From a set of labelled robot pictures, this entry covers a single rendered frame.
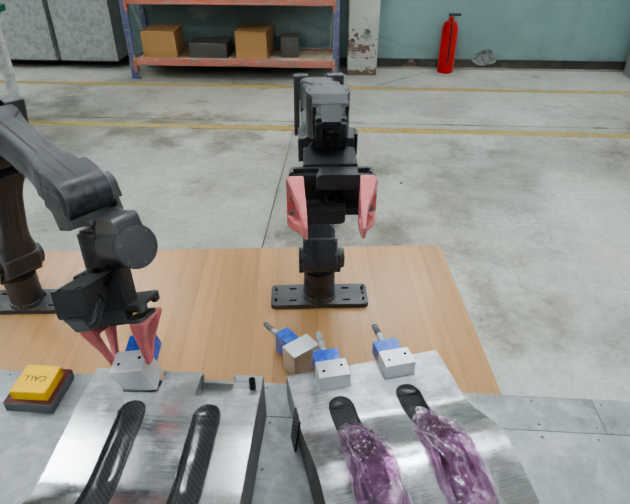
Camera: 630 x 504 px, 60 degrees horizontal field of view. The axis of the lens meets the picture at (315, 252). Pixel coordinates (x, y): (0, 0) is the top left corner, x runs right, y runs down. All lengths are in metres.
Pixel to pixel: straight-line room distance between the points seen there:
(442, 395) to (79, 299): 0.54
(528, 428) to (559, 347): 1.46
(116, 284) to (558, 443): 0.69
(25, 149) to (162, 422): 0.42
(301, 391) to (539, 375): 1.49
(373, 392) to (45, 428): 0.52
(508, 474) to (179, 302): 0.71
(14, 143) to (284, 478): 0.60
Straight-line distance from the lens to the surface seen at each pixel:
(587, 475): 0.94
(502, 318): 2.46
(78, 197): 0.76
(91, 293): 0.73
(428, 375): 0.92
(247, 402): 0.82
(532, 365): 2.28
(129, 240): 0.71
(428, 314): 1.12
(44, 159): 0.81
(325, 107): 0.64
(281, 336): 0.98
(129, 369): 0.83
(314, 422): 0.84
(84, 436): 0.84
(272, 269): 1.23
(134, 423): 0.84
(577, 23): 6.39
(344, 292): 1.14
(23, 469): 0.96
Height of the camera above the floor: 1.50
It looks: 33 degrees down
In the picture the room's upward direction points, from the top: straight up
